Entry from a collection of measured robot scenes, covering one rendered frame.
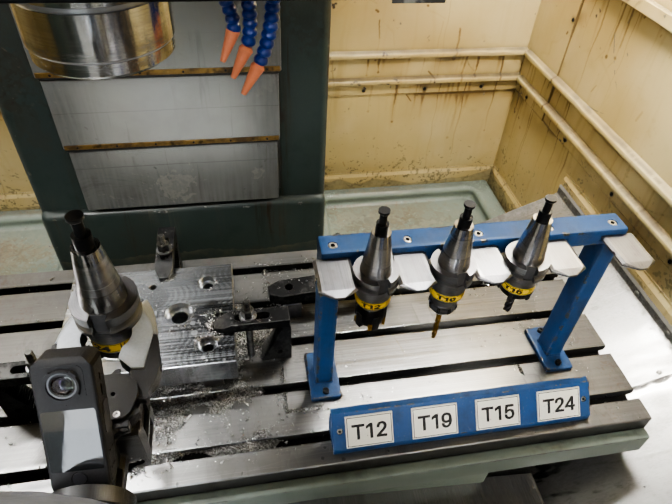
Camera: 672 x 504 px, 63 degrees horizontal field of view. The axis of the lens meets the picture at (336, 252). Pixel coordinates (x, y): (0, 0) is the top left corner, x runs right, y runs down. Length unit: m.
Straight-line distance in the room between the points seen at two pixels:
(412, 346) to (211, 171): 0.62
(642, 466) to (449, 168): 1.12
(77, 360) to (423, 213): 1.54
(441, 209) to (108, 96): 1.14
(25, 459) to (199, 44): 0.79
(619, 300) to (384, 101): 0.87
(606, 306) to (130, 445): 1.11
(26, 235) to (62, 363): 1.49
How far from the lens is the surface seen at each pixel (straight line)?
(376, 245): 0.69
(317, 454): 0.94
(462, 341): 1.10
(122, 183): 1.36
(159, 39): 0.66
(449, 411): 0.95
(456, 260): 0.74
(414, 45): 1.68
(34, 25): 0.65
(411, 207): 1.89
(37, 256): 1.84
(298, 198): 1.41
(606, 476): 1.23
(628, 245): 0.92
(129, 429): 0.52
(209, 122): 1.24
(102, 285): 0.54
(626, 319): 1.38
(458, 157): 1.94
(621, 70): 1.46
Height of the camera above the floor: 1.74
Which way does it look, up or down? 43 degrees down
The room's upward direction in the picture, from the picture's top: 4 degrees clockwise
